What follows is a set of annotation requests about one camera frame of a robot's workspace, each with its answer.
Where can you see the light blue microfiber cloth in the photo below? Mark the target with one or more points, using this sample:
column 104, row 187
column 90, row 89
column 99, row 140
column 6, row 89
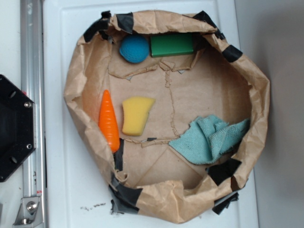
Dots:
column 208, row 139

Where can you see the crumpled brown paper bag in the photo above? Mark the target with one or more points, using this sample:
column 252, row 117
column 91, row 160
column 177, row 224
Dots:
column 146, row 176

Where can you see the yellow sponge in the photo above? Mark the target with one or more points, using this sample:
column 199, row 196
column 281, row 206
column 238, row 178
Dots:
column 136, row 111

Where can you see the orange plastic carrot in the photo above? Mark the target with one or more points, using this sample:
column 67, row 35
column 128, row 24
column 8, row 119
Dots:
column 108, row 122

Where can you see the blue textured ball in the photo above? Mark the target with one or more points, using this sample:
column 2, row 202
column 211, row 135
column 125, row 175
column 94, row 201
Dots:
column 134, row 48

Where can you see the green rectangular block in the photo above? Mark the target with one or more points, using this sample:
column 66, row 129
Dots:
column 171, row 45

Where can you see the white plastic tray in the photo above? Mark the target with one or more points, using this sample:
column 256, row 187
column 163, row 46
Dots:
column 78, row 196

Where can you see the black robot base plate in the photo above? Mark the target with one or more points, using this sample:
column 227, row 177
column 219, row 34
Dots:
column 16, row 128

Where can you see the metal corner bracket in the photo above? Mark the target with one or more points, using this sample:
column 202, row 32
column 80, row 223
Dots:
column 29, row 214

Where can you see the aluminium extrusion rail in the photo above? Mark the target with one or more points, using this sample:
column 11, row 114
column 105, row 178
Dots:
column 32, row 83

